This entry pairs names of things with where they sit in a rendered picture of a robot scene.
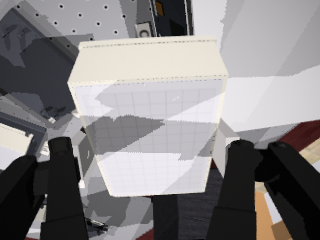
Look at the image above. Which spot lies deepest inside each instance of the white rectangular block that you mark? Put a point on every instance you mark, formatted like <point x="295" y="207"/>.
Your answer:
<point x="40" y="217"/>
<point x="151" y="108"/>
<point x="13" y="144"/>

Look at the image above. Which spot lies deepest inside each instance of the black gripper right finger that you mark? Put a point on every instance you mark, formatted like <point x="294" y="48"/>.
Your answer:
<point x="280" y="167"/>

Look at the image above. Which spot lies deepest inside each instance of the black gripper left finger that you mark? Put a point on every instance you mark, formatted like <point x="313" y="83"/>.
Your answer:
<point x="71" y="165"/>

